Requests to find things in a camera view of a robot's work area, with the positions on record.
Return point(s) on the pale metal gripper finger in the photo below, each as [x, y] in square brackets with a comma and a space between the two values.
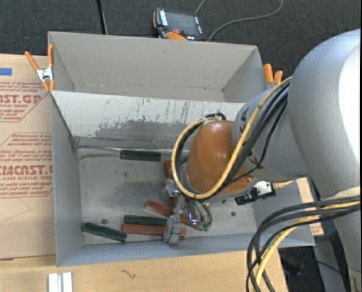
[170, 189]
[173, 231]

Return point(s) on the red-brown flat block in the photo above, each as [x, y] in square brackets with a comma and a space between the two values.
[142, 229]
[167, 168]
[158, 208]

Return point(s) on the dark green flat block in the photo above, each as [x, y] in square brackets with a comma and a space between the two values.
[140, 155]
[144, 220]
[104, 232]

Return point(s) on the grey metal bin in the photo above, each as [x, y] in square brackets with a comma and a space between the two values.
[144, 126]

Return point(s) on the brown cardboard board red print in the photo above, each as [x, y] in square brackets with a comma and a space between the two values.
[22, 211]

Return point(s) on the black cylinder on white bracket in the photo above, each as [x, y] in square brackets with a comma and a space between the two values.
[255, 193]

